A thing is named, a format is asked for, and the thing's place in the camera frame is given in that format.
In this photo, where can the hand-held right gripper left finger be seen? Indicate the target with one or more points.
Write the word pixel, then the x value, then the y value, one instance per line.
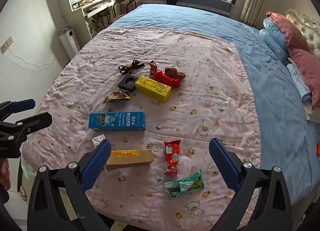
pixel 96 168

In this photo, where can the pink bear print quilt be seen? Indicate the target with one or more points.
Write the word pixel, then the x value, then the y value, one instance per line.
pixel 200 71

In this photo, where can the keyboard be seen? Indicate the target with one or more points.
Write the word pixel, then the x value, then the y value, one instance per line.
pixel 96 6

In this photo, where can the red sock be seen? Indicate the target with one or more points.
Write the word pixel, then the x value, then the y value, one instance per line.
pixel 167 81

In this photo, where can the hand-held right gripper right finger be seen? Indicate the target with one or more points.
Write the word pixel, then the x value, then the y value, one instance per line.
pixel 223 161

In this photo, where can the green snack wrapper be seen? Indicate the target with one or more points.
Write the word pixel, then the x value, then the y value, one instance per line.
pixel 186 186

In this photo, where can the blue cardboard box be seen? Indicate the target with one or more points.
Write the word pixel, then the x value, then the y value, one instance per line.
pixel 117 121

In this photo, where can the tan cardboard box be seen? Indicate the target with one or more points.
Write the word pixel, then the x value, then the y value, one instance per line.
pixel 132 159

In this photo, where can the blue pillow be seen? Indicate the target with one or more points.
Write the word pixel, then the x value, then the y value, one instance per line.
pixel 273 38

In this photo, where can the white desk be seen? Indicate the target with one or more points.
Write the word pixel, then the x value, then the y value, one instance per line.
pixel 100 7

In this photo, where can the black foam square with hole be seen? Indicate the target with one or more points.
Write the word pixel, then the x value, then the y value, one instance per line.
pixel 125 88

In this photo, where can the cream tufted headboard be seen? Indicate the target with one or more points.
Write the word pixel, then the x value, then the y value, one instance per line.
pixel 310 28

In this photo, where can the brown sock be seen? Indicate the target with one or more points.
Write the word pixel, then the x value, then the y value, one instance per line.
pixel 175 73

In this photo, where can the white air purifier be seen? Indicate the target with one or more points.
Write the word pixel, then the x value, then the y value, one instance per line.
pixel 68 43

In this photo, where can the brown chocolate wrapper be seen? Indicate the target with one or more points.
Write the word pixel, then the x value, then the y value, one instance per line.
pixel 117 96

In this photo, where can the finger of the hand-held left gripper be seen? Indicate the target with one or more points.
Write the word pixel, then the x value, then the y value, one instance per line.
pixel 37 121
pixel 22 104

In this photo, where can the dark red shoelace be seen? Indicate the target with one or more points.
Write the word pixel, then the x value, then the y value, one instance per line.
pixel 125 67

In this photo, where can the red candy wrapper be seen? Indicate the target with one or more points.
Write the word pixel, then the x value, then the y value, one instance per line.
pixel 172 158

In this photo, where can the crumpled red snack wrapper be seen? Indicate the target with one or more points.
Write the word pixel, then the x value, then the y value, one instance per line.
pixel 152 67

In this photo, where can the yellow milk carton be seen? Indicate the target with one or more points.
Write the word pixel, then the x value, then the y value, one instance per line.
pixel 152 88

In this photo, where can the dark round stool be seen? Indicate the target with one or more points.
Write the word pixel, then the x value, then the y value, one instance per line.
pixel 103 14

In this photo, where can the pink pillow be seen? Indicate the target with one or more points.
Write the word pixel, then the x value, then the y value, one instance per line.
pixel 287 31
pixel 307 68

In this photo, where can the person's left hand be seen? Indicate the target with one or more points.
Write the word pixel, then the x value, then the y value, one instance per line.
pixel 3 173

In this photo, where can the small white carton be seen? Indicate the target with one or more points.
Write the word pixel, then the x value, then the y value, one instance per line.
pixel 97 142

